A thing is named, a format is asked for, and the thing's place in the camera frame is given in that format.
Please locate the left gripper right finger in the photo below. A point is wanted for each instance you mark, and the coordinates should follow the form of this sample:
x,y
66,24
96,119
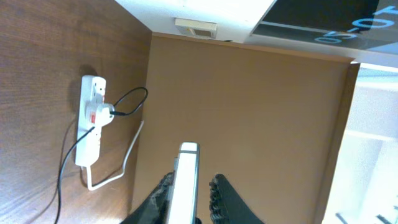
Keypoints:
x,y
226,206

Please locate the white USB charger plug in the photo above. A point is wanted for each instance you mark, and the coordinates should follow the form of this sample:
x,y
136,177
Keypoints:
x,y
99,114

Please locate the white wall switch box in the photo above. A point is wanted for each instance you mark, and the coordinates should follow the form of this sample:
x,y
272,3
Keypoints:
x,y
197,29

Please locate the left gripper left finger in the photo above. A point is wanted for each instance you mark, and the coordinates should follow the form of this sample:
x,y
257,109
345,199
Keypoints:
x,y
154,208

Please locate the black Galaxy smartphone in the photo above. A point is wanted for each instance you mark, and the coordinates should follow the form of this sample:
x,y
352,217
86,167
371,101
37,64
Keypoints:
x,y
182,207

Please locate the white power strip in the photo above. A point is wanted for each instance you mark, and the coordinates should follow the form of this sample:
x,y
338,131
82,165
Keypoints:
x,y
92,92

